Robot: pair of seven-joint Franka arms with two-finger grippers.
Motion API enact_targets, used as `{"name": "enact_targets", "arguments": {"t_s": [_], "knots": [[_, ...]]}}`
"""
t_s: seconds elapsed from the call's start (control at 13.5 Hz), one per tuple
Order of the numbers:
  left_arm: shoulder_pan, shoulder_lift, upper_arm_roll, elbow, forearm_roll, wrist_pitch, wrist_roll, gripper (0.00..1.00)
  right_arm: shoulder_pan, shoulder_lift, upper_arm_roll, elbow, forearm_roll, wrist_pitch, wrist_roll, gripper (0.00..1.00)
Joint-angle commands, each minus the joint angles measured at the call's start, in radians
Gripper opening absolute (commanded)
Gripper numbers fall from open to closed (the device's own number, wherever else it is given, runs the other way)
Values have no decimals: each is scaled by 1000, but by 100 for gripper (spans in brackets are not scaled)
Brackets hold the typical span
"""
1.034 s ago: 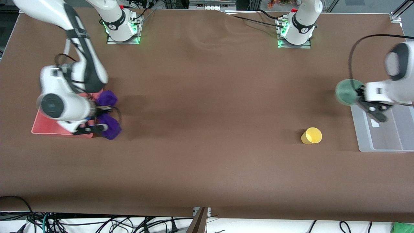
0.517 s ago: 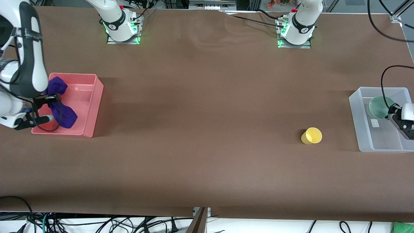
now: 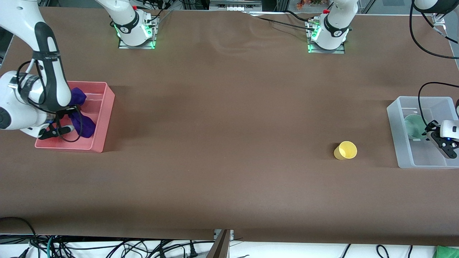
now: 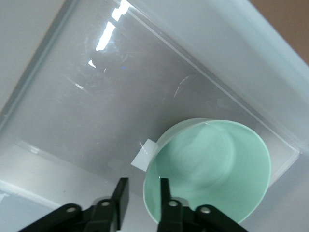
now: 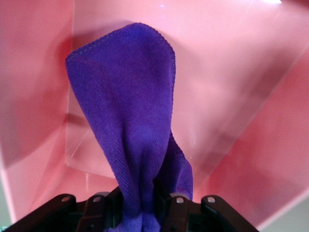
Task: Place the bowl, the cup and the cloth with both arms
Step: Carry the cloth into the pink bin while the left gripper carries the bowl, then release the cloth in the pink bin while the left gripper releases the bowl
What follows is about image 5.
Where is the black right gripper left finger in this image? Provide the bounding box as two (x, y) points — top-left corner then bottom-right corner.
(4, 186), (124, 232)

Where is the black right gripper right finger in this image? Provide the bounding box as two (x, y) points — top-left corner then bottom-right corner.
(153, 180), (261, 232)

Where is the purple microfibre cloth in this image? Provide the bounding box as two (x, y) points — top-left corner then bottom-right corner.
(65, 22), (194, 232)

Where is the pink translucent plastic bin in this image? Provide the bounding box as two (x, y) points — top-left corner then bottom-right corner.
(0, 0), (309, 231)

